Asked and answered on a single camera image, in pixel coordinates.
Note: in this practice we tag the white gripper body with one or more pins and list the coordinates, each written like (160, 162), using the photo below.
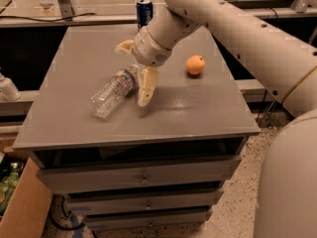
(148, 49)

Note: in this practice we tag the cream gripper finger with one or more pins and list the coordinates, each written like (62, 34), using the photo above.
(125, 47)
(148, 79)

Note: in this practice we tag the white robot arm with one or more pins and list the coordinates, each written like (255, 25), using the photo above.
(287, 68)

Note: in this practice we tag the clear plastic water bottle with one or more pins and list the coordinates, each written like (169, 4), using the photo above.
(112, 94)

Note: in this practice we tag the blue Pepsi can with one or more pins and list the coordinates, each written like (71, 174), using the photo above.
(144, 12)

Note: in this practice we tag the orange fruit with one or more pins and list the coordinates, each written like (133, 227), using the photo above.
(195, 65)

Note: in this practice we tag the grey drawer cabinet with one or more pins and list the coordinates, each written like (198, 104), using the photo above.
(189, 116)

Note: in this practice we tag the grey top drawer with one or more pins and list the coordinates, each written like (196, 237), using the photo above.
(143, 174)

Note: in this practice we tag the grey drawer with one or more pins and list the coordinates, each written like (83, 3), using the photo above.
(123, 203)
(198, 214)
(143, 174)

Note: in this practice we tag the white pipe at left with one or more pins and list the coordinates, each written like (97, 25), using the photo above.
(8, 88)

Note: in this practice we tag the grey middle drawer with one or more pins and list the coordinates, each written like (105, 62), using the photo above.
(123, 203)

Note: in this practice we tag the grey bottom drawer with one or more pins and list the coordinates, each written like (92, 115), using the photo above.
(198, 214)

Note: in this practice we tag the green items in box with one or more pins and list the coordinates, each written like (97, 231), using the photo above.
(8, 185)

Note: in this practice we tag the brown cardboard box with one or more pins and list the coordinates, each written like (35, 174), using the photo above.
(28, 208)

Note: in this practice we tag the grey metal frame rail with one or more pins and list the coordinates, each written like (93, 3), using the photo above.
(10, 21)

